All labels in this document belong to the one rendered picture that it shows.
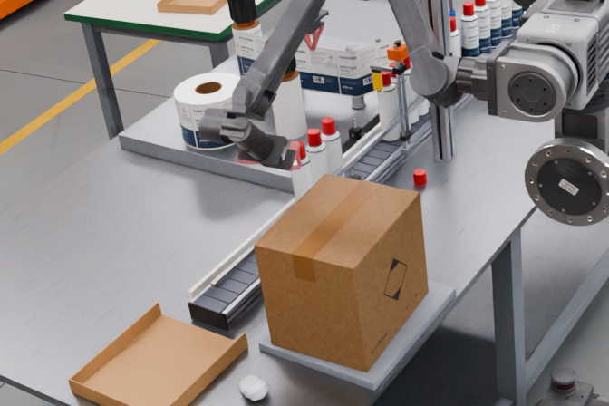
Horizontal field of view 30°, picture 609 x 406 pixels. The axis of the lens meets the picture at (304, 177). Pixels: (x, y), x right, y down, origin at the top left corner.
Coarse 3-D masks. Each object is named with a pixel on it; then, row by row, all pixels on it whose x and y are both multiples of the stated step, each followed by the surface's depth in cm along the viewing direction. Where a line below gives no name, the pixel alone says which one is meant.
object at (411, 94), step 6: (408, 60) 311; (408, 66) 312; (408, 72) 312; (408, 78) 312; (408, 84) 313; (408, 90) 314; (408, 96) 315; (414, 96) 316; (414, 114) 319; (414, 120) 319
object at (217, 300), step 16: (512, 32) 364; (416, 128) 318; (384, 144) 313; (400, 144) 311; (368, 160) 306; (384, 160) 306; (240, 272) 269; (256, 272) 268; (208, 288) 265; (224, 288) 265; (240, 288) 264; (208, 304) 260; (224, 304) 259
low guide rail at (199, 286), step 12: (372, 132) 312; (360, 144) 308; (348, 156) 304; (288, 204) 286; (276, 216) 282; (264, 228) 278; (252, 240) 275; (240, 252) 272; (228, 264) 269; (204, 276) 264; (216, 276) 266; (192, 288) 260; (204, 288) 263
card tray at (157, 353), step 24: (120, 336) 256; (144, 336) 260; (168, 336) 259; (192, 336) 258; (216, 336) 257; (240, 336) 250; (96, 360) 251; (120, 360) 254; (144, 360) 253; (168, 360) 252; (192, 360) 251; (216, 360) 244; (72, 384) 245; (96, 384) 248; (120, 384) 247; (144, 384) 246; (168, 384) 245; (192, 384) 239
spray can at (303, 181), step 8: (304, 152) 277; (304, 160) 277; (304, 168) 278; (296, 176) 279; (304, 176) 279; (312, 176) 281; (296, 184) 280; (304, 184) 280; (312, 184) 281; (296, 192) 282; (304, 192) 281; (296, 200) 284
